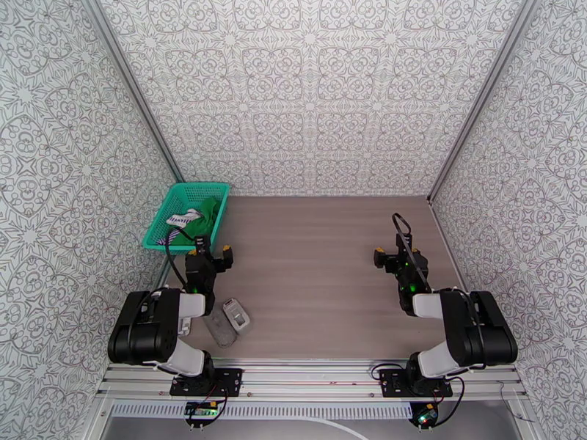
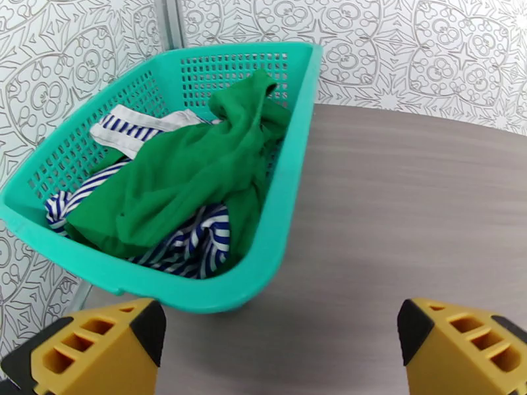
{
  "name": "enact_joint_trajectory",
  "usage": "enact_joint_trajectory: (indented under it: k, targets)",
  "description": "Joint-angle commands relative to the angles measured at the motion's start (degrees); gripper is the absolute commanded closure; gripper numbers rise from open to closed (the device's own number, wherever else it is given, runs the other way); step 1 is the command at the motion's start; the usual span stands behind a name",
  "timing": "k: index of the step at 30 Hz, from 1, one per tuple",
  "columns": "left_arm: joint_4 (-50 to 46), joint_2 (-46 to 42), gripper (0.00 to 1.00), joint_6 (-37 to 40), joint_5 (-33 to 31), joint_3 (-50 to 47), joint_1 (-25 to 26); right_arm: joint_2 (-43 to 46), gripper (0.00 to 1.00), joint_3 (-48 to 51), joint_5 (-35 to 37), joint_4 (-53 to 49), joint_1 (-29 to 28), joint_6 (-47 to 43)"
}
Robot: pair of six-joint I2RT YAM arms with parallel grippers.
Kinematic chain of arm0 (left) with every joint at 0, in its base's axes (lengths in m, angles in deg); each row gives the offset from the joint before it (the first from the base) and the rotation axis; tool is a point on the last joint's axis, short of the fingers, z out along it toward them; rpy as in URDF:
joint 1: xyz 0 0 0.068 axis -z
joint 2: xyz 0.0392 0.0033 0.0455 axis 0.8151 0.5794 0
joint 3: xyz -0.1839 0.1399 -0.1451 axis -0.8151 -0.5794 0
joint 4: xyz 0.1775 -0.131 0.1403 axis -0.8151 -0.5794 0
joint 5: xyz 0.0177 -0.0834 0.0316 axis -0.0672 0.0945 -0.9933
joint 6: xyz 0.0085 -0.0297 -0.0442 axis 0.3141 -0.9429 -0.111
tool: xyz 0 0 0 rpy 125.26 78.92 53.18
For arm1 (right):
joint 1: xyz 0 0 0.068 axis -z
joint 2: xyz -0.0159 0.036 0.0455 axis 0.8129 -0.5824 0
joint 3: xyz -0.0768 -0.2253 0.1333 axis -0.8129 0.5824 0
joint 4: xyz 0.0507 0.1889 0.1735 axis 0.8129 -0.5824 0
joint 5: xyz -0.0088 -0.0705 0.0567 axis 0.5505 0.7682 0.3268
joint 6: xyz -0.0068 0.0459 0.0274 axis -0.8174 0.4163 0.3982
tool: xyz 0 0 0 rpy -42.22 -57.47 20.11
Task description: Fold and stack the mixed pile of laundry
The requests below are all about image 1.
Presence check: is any green t-shirt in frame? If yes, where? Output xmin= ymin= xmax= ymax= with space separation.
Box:
xmin=172 ymin=197 xmax=220 ymax=247

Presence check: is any purple white striped tank top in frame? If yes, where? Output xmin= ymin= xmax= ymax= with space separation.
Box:
xmin=158 ymin=209 xmax=204 ymax=246

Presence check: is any green plastic mesh basket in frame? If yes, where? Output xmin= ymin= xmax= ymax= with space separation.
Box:
xmin=142 ymin=182 xmax=231 ymax=257

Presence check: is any grey white small device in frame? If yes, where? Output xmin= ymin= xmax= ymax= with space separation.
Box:
xmin=222 ymin=298 xmax=252 ymax=335

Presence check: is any grey felt pouch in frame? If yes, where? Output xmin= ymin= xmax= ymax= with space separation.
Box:
xmin=203 ymin=315 xmax=238 ymax=349

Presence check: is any right round circuit board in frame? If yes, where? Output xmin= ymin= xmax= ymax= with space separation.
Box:
xmin=409 ymin=402 xmax=440 ymax=428

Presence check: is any left green circuit board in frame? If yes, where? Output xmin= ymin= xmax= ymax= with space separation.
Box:
xmin=184 ymin=400 xmax=217 ymax=419

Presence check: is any aluminium table side rail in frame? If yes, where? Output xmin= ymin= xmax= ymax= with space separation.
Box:
xmin=429 ymin=200 xmax=471 ymax=294
xmin=156 ymin=256 xmax=176 ymax=290

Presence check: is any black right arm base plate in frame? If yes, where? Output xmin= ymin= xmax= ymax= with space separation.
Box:
xmin=379 ymin=367 xmax=453 ymax=400

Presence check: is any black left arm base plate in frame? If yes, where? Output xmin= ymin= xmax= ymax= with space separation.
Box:
xmin=169 ymin=367 xmax=244 ymax=398

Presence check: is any aluminium front rail frame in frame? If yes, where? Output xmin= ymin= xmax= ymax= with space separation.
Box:
xmin=95 ymin=358 xmax=528 ymax=404

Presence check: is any white slotted cable duct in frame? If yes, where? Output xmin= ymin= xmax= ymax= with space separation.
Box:
xmin=109 ymin=403 xmax=414 ymax=420

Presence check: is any aluminium corner post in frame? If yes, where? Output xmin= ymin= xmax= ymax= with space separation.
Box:
xmin=426 ymin=0 xmax=545 ymax=204
xmin=78 ymin=0 xmax=187 ymax=184

